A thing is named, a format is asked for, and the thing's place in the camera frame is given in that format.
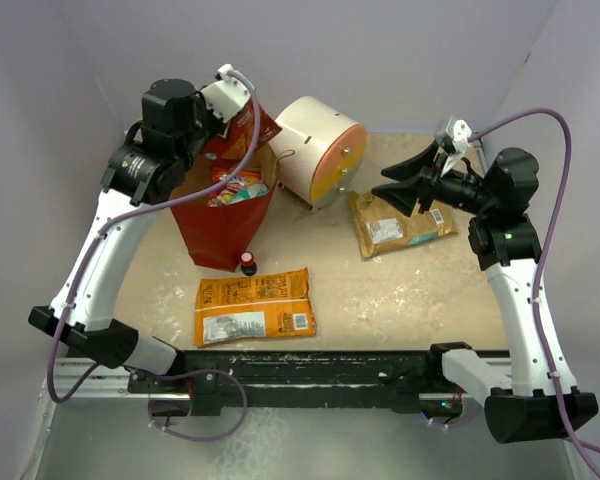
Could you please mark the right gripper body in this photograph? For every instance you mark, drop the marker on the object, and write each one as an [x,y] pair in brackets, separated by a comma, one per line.
[451,189]

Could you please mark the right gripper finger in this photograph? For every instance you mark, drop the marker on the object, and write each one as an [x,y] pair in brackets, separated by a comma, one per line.
[404,196]
[422,164]

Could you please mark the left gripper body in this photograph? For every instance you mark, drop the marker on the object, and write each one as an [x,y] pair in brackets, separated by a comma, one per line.
[208,122]

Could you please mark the red Doritos bag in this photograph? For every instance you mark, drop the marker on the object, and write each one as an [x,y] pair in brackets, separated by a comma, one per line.
[232,143]

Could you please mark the tan paper snack bag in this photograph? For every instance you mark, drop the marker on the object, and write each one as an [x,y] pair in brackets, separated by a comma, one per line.
[380,228]

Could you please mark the orange white snack bag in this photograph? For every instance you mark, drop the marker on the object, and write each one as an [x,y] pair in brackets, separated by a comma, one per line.
[230,189]

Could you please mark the teal snack packet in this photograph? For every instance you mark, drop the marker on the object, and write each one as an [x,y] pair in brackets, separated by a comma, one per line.
[251,191]

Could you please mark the red brown paper bag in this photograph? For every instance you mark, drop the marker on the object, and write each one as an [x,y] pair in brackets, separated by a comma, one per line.
[216,236]

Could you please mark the large orange snack bag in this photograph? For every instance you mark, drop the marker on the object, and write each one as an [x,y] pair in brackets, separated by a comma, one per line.
[260,307]

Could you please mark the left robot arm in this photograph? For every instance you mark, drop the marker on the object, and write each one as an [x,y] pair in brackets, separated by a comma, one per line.
[178,121]

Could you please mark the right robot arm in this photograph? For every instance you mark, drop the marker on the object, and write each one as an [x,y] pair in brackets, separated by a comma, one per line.
[540,398]

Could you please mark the round white drawer cabinet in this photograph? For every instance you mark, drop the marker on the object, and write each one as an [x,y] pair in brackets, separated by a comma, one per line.
[319,150]

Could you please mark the small dark sauce bottle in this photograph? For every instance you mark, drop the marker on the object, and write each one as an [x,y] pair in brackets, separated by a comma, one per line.
[248,264]

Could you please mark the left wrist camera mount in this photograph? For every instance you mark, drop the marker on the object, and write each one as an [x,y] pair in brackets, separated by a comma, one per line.
[228,94]

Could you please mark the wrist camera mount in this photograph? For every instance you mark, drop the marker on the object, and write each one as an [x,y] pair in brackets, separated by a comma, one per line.
[453,137]
[228,94]

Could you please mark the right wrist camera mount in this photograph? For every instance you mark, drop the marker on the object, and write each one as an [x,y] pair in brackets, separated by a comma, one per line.
[453,137]

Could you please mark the black front frame rail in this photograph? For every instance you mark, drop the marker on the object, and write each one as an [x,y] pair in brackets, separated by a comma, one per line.
[204,382]

